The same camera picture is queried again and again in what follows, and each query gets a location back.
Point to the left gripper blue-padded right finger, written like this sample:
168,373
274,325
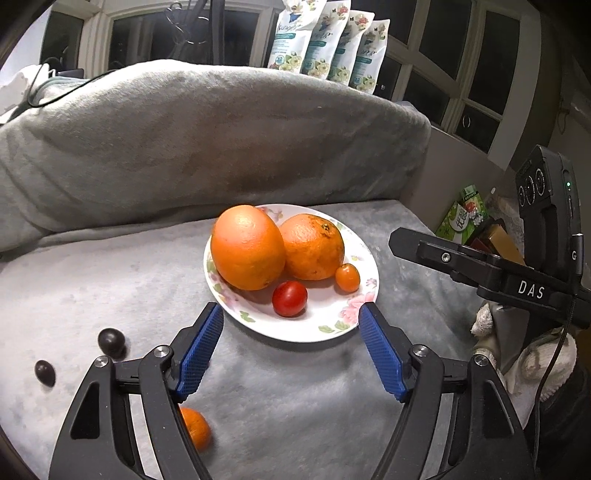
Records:
485,437

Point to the rough orange with dark spot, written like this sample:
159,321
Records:
314,247

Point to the grey sofa back cushion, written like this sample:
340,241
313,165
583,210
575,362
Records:
163,140

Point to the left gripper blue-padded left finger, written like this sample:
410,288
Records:
97,439

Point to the brown box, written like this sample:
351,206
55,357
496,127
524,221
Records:
495,240

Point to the grey sofa seat cushion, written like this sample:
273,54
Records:
277,411

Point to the dark plum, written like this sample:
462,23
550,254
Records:
112,343
45,373

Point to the green drink carton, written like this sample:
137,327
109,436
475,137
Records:
464,217

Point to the right hand in white glove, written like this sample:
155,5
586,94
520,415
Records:
524,365

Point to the small orange kumquat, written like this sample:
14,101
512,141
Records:
348,278

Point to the large smooth orange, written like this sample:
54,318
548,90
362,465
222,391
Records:
247,248

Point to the white detergent refill pouch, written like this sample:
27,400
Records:
345,55
293,34
325,39
370,56

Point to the white floral plate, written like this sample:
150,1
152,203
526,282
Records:
329,313

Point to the white power adapter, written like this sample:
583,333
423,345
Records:
14,91

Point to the red cherry tomato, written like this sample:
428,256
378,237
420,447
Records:
289,299

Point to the orange mandarin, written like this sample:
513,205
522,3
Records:
197,427

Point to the black light tripod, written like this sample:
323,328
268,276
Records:
197,30

